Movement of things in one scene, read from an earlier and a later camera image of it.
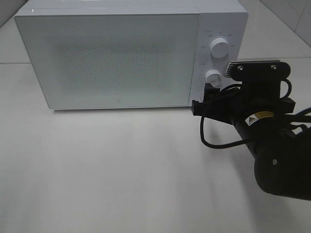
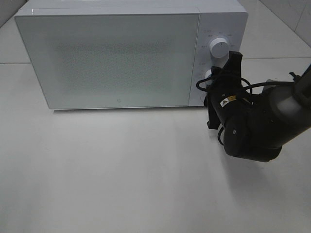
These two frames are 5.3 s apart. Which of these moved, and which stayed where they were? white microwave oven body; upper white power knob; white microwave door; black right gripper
Moved: black right gripper
Stayed: upper white power knob; white microwave door; white microwave oven body
